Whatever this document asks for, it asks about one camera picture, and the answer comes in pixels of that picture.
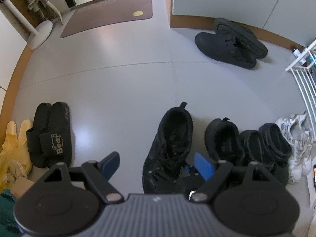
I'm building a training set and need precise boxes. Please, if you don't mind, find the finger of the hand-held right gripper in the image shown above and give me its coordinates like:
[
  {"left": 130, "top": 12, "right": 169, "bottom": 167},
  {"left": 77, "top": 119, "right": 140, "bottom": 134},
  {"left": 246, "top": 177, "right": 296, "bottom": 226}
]
[{"left": 182, "top": 163, "right": 198, "bottom": 178}]

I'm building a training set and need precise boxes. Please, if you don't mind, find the white shoe rack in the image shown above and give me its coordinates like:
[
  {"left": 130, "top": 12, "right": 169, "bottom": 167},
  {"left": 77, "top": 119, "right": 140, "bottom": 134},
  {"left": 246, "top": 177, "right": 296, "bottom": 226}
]
[{"left": 285, "top": 38, "right": 316, "bottom": 139}]

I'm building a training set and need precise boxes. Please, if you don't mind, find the black strap clog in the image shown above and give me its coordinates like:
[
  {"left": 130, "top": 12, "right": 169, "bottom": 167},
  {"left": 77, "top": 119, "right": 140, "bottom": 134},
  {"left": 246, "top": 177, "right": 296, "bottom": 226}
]
[
  {"left": 213, "top": 18, "right": 268, "bottom": 59},
  {"left": 195, "top": 32, "right": 257, "bottom": 69}
]

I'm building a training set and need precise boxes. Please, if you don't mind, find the small cardboard box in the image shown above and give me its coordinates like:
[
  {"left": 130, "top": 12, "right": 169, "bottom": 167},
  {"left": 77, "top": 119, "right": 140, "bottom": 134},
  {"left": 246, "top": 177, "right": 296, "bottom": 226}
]
[{"left": 11, "top": 178, "right": 35, "bottom": 199}]

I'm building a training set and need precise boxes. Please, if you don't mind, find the white floor stand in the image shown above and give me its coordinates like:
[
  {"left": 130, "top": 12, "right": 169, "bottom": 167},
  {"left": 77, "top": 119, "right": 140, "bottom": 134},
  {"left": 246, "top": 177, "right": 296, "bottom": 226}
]
[{"left": 0, "top": 0, "right": 53, "bottom": 51}]

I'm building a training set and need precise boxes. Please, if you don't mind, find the white mop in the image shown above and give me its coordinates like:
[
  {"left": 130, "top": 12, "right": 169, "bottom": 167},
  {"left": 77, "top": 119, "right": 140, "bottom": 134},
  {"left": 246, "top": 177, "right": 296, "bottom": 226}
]
[{"left": 22, "top": 0, "right": 64, "bottom": 25}]

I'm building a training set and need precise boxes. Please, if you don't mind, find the yellow rubber glove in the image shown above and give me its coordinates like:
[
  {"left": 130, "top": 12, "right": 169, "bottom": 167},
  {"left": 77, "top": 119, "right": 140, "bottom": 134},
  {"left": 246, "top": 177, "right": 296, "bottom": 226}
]
[{"left": 0, "top": 120, "right": 34, "bottom": 178}]

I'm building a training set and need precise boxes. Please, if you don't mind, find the black slide slipper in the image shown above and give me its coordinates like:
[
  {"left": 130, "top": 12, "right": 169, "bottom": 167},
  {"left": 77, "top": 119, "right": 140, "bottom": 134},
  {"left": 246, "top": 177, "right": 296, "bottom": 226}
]
[
  {"left": 37, "top": 101, "right": 72, "bottom": 169},
  {"left": 26, "top": 102, "right": 52, "bottom": 163}
]

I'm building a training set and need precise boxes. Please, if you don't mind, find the green cloth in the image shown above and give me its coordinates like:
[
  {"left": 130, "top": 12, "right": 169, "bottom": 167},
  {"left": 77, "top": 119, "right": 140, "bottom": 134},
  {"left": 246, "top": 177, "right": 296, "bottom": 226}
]
[{"left": 0, "top": 189, "right": 20, "bottom": 232}]

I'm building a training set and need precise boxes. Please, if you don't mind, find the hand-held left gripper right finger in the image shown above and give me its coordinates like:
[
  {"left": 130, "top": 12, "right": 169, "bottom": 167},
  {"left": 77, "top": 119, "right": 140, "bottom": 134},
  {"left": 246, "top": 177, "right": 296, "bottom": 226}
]
[{"left": 189, "top": 152, "right": 280, "bottom": 203}]

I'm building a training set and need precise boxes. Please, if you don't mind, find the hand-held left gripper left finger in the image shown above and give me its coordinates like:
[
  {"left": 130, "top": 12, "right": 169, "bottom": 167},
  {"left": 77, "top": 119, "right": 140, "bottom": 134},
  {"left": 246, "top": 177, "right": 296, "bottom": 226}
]
[{"left": 37, "top": 151, "right": 124, "bottom": 204}]

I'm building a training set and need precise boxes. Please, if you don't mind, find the black lace-up sneaker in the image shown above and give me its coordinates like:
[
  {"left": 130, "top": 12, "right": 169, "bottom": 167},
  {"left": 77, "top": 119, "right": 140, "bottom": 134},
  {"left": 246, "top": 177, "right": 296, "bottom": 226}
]
[
  {"left": 204, "top": 117, "right": 245, "bottom": 167},
  {"left": 143, "top": 102, "right": 193, "bottom": 195}
]

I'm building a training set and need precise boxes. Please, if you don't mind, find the brown door mat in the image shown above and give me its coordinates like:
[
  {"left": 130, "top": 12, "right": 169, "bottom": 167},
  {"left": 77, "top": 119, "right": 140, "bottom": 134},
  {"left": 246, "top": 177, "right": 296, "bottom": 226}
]
[{"left": 60, "top": 0, "right": 153, "bottom": 39}]

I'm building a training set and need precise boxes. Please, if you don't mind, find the white patterned sneaker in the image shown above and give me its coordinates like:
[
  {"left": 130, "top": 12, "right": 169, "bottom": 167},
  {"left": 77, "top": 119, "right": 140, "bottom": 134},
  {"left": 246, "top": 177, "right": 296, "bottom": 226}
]
[
  {"left": 275, "top": 117, "right": 313, "bottom": 184},
  {"left": 289, "top": 111, "right": 316, "bottom": 153}
]

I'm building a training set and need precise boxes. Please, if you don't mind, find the black chunky rubber clog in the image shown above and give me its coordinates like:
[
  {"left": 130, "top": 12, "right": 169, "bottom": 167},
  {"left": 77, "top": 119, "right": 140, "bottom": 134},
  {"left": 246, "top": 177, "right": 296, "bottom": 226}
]
[
  {"left": 239, "top": 130, "right": 276, "bottom": 171},
  {"left": 259, "top": 123, "right": 293, "bottom": 187}
]

